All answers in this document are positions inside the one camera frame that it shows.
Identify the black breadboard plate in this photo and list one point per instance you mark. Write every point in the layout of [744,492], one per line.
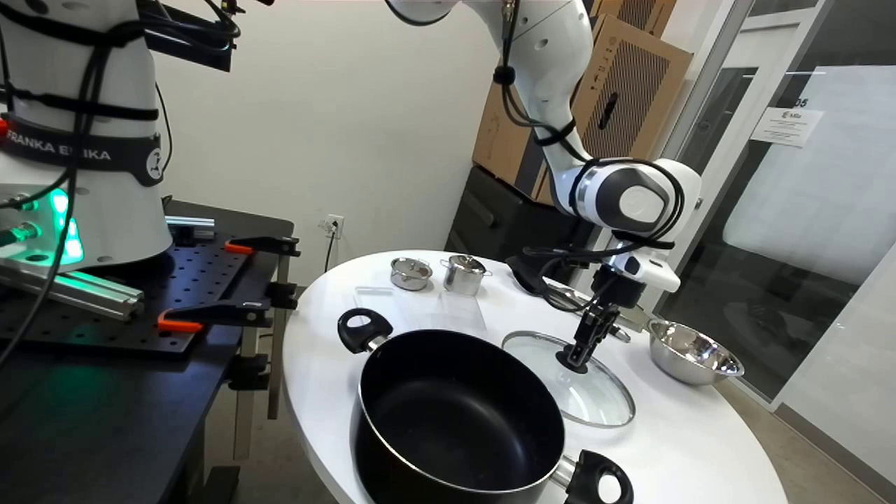
[198,280]

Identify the steel mixing bowl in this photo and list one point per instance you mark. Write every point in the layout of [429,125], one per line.
[695,360]

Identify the white wall outlet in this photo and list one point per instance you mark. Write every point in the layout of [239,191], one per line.
[333,224]

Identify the black camera bracket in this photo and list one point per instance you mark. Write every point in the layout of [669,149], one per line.
[190,37]

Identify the glass door with grey frame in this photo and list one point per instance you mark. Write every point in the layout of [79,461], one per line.
[772,310]

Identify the white paper door sign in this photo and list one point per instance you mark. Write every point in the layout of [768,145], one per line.
[786,126]

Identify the black work table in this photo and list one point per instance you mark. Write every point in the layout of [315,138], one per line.
[92,430]

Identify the glass lid with black knob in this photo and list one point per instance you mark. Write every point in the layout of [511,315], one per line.
[597,397]

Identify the plain cardboard box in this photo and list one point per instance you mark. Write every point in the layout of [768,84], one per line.
[494,142]

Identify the black cabinet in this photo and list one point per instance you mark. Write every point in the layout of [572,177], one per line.
[485,224]

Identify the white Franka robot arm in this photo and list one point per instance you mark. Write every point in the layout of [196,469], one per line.
[548,58]

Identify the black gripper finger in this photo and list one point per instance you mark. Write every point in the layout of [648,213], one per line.
[582,336]
[610,325]

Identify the small steel cup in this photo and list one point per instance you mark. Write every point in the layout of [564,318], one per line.
[462,272]

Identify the small open steel pot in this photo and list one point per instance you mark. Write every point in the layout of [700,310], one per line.
[413,275]

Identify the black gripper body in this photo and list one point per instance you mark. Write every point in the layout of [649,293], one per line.
[616,287]

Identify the aluminium rail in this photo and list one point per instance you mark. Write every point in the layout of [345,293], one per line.
[84,287]

